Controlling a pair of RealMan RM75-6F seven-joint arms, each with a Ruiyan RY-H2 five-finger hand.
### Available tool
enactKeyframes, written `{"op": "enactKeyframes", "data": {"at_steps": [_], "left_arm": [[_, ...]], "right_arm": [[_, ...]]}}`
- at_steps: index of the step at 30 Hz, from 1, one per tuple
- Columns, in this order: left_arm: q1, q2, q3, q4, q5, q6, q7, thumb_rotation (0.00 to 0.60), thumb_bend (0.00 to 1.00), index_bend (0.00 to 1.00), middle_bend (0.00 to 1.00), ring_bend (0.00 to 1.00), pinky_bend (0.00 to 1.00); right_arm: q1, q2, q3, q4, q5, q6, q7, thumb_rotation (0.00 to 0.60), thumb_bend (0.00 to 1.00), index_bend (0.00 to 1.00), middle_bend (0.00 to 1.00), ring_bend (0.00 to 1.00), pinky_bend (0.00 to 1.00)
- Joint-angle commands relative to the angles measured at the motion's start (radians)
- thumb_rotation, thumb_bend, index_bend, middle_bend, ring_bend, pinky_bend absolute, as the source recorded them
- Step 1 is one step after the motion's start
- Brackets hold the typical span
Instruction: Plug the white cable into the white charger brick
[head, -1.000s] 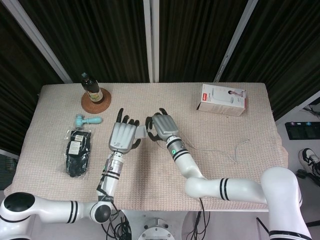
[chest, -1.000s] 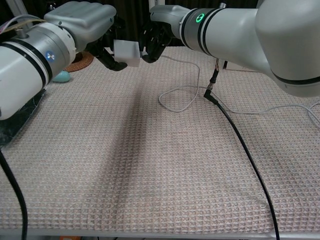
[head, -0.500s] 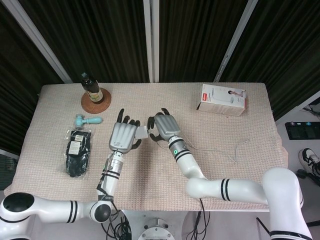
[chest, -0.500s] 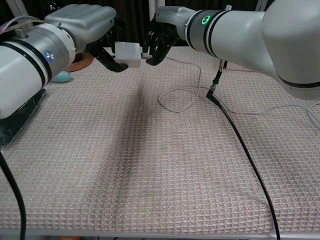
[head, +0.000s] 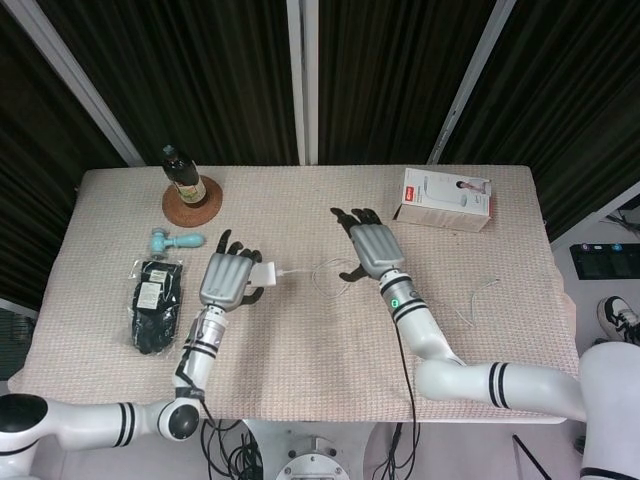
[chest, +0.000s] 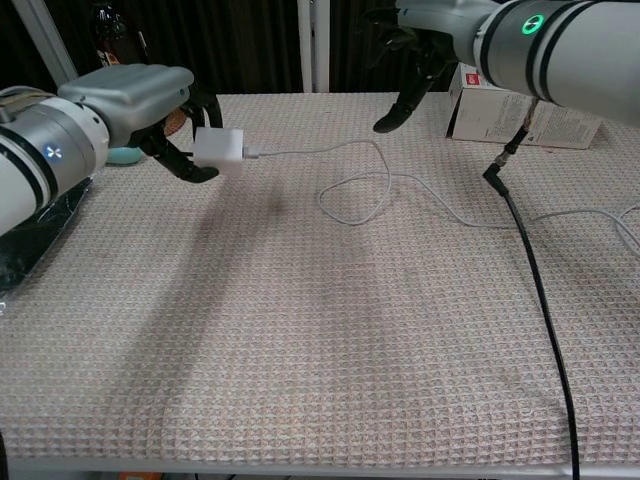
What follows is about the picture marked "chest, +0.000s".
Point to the light blue massage roller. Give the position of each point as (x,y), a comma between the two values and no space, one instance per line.
(124,156)

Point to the brown glass bottle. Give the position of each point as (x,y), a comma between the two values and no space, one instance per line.
(117,40)

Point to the round brown woven coaster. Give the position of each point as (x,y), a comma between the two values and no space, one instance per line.
(175,122)

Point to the white frame post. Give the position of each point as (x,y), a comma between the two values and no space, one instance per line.
(312,45)
(47,40)

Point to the black curtain panel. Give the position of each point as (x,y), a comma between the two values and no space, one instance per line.
(225,45)
(350,55)

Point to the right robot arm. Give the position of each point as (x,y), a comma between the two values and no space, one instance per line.
(575,50)

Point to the beige woven tablecloth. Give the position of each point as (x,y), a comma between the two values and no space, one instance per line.
(300,325)

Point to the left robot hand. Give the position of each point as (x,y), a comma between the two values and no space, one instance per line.
(130,100)

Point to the white product box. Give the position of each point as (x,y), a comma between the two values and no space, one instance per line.
(480,117)

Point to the packaged black socks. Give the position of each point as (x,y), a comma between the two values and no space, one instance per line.
(35,240)

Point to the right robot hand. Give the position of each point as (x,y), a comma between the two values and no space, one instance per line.
(440,30)

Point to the white charger adapter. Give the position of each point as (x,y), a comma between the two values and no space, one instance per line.
(220,150)

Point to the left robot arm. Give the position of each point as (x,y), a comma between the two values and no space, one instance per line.
(40,160)

